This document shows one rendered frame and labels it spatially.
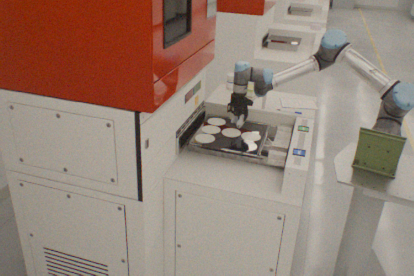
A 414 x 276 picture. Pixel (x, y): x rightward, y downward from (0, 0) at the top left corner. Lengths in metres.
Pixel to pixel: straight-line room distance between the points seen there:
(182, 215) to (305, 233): 1.22
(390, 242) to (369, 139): 1.19
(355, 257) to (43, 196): 1.63
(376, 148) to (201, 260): 1.00
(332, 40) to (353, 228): 0.98
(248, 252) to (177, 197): 0.42
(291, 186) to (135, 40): 0.89
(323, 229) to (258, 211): 1.25
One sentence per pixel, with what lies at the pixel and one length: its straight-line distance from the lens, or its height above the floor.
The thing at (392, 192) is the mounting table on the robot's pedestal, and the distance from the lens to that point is 1.93.
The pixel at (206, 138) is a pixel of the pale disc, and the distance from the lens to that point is 1.93.
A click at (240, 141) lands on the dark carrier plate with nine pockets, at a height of 0.90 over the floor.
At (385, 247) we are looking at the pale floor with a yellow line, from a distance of 2.95.
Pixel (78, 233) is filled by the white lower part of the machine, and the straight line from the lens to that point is 1.94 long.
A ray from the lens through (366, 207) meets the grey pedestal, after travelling 2.13.
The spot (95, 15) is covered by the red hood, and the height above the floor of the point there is 1.56.
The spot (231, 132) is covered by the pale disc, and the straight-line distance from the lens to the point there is 2.02.
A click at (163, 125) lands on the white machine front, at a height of 1.08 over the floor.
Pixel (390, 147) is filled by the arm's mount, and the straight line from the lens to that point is 1.97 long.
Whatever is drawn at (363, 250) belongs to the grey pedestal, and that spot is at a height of 0.35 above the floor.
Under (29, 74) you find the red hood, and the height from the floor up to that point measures 1.30.
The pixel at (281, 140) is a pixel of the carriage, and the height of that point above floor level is 0.88.
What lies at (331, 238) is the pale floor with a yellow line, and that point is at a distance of 2.87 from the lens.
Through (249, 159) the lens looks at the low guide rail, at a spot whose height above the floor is 0.84.
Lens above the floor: 1.79
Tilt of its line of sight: 25 degrees down
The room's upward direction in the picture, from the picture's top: 3 degrees clockwise
